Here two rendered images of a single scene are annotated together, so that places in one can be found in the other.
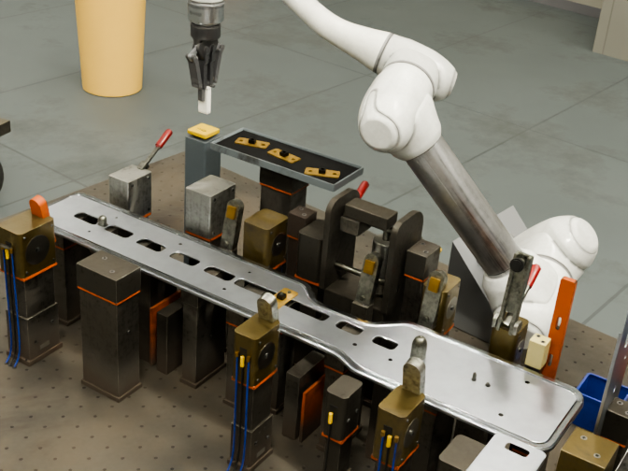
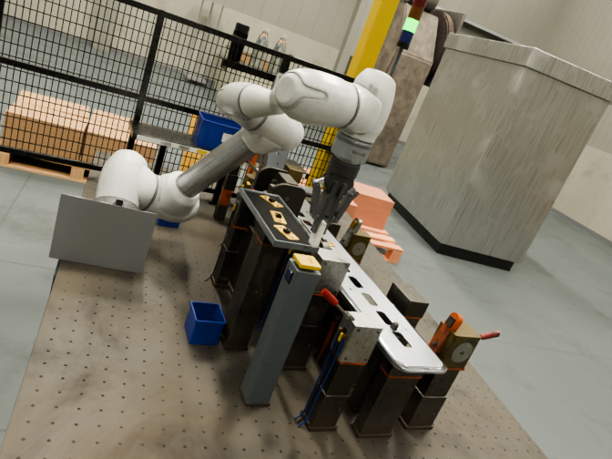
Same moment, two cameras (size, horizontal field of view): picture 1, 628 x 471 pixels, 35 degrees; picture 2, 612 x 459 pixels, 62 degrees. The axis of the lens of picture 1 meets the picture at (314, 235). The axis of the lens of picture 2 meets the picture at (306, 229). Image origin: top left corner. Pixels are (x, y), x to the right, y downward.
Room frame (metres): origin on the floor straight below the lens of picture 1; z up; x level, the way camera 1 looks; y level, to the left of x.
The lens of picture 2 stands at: (3.49, 0.89, 1.67)
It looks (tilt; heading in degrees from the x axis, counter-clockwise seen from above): 20 degrees down; 210
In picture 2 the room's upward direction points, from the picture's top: 21 degrees clockwise
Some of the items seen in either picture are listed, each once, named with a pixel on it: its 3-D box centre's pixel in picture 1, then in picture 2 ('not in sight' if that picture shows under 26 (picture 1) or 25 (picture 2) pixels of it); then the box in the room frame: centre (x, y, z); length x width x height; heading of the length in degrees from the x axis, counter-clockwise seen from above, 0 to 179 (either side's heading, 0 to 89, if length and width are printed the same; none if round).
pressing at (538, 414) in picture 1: (271, 298); (327, 247); (1.87, 0.08, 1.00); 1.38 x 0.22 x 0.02; 59
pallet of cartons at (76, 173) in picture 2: not in sight; (84, 142); (0.90, -2.94, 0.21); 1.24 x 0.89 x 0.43; 139
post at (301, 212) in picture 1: (297, 284); (271, 271); (2.10, 0.03, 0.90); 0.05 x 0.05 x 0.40; 59
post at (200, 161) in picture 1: (201, 210); (278, 335); (2.41, 0.31, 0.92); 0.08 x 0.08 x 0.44; 59
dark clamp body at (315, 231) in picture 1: (317, 296); not in sight; (2.07, -0.02, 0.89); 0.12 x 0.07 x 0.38; 149
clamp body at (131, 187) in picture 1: (135, 234); (335, 373); (2.33, 0.47, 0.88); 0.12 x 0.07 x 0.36; 149
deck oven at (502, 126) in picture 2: not in sight; (490, 152); (-3.05, -0.79, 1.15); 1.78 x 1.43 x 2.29; 50
